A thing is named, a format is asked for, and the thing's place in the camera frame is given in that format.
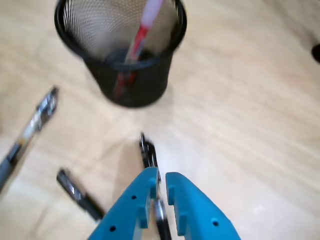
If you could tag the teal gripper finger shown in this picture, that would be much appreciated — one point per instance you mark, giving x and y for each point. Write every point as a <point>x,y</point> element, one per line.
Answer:
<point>200,215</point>
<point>130,212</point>

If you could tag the clear gel pen black cap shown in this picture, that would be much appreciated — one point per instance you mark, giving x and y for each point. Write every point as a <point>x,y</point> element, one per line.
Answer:
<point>77,192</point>

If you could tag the black retractable pen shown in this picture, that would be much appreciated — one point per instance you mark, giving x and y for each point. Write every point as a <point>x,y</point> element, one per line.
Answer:
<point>147,152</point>

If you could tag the clear pen grey grip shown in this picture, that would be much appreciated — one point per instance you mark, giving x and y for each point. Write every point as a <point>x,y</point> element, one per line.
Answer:
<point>32,122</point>

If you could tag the red pen white grip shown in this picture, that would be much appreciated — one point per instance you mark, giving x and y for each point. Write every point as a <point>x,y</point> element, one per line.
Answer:
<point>142,32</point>

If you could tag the black mesh pen holder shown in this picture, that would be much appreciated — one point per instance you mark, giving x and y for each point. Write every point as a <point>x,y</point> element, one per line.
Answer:
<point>155,82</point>

